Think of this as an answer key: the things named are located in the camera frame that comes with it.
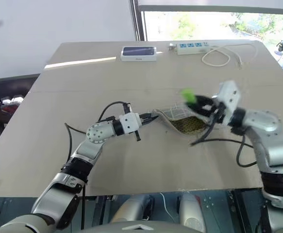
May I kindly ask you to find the silver rounded robot leg cover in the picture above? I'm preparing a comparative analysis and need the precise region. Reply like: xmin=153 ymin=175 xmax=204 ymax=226
xmin=179 ymin=193 xmax=207 ymax=233
xmin=111 ymin=194 xmax=155 ymax=223

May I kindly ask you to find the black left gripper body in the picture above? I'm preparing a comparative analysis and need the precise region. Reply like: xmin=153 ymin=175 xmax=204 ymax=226
xmin=123 ymin=102 xmax=148 ymax=142

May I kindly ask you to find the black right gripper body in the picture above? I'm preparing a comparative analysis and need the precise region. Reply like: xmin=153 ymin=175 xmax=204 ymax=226
xmin=205 ymin=97 xmax=227 ymax=127

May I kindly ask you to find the white box with blue top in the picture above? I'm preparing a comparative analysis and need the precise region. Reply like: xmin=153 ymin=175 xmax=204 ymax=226
xmin=120 ymin=45 xmax=158 ymax=63

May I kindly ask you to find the green marker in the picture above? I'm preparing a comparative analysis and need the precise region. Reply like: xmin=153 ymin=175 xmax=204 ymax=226
xmin=181 ymin=88 xmax=198 ymax=105

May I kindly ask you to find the dark cluttered side furniture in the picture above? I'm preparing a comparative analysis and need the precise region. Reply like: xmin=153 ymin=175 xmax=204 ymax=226
xmin=0 ymin=74 xmax=40 ymax=158

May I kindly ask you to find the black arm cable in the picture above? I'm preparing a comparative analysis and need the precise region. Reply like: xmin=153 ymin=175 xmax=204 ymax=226
xmin=64 ymin=101 xmax=127 ymax=161
xmin=189 ymin=120 xmax=258 ymax=168

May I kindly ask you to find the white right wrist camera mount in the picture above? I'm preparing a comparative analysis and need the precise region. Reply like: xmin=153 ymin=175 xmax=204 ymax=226
xmin=213 ymin=81 xmax=243 ymax=127

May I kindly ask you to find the white power strip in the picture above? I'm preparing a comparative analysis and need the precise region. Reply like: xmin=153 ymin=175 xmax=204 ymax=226
xmin=175 ymin=41 xmax=211 ymax=55

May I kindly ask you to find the thin white cable under table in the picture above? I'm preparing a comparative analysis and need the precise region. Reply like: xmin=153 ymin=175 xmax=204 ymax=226
xmin=159 ymin=192 xmax=175 ymax=220

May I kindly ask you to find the white power strip cable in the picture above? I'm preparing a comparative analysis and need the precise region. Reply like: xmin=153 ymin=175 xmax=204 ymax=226
xmin=201 ymin=43 xmax=258 ymax=69

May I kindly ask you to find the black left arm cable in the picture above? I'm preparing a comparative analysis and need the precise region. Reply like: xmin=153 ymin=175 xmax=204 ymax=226
xmin=64 ymin=101 xmax=127 ymax=161

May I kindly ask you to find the grey plaid pouch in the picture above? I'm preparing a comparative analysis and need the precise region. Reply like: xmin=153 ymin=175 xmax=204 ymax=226
xmin=151 ymin=103 xmax=219 ymax=135

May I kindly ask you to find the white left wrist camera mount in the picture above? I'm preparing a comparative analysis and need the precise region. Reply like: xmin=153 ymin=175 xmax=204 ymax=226
xmin=118 ymin=112 xmax=143 ymax=134

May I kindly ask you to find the dark window frame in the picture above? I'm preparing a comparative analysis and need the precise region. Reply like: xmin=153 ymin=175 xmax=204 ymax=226
xmin=130 ymin=0 xmax=283 ymax=42

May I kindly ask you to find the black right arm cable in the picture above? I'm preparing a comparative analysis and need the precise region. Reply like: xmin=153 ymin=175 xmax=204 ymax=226
xmin=189 ymin=120 xmax=258 ymax=168

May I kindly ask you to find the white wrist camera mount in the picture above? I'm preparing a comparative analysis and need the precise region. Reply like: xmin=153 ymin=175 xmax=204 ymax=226
xmin=118 ymin=112 xmax=143 ymax=134
xmin=213 ymin=81 xmax=243 ymax=127

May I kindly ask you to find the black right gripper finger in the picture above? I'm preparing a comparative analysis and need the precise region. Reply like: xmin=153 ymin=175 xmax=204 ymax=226
xmin=194 ymin=95 xmax=215 ymax=105
xmin=185 ymin=101 xmax=213 ymax=117

